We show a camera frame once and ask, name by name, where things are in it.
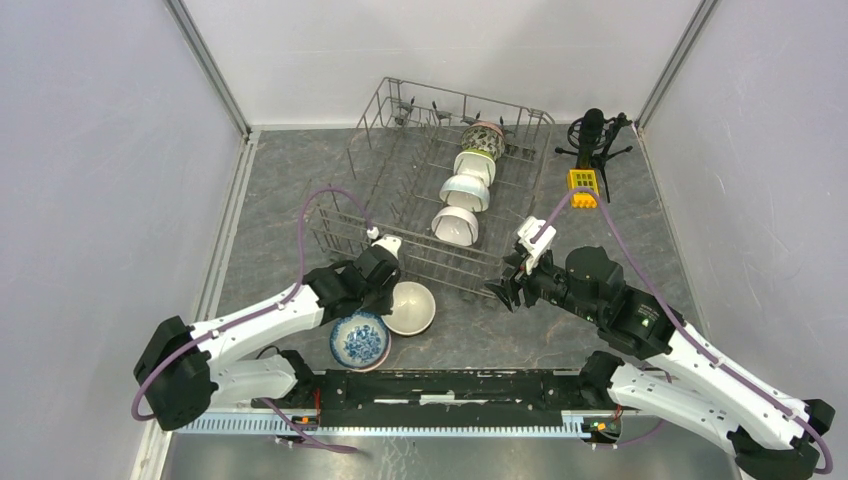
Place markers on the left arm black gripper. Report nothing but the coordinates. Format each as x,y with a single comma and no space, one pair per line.
385,305

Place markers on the black microphone on tripod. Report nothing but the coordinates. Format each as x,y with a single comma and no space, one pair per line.
592,136

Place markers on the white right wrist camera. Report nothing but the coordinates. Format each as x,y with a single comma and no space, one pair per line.
534,239

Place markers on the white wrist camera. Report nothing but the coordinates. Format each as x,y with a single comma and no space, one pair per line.
390,243
534,239

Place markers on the grey wire dish rack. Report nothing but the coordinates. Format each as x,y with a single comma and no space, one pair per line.
403,149

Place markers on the green and white bowl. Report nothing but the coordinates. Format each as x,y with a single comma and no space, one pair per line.
476,163

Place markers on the blue floral bowl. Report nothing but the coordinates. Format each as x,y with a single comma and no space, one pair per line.
359,341

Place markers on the yellow block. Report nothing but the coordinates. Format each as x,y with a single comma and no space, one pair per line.
586,183

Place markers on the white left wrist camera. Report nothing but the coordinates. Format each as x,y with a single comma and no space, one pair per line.
390,243

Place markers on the floral brown patterned bowl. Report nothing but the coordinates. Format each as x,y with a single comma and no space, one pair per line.
485,137

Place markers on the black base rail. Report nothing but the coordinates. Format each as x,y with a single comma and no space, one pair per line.
447,398

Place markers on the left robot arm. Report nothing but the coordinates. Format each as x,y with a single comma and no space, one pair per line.
187,368

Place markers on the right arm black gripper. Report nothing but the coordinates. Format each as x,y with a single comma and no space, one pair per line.
506,289

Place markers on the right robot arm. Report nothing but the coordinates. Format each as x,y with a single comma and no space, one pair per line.
662,366

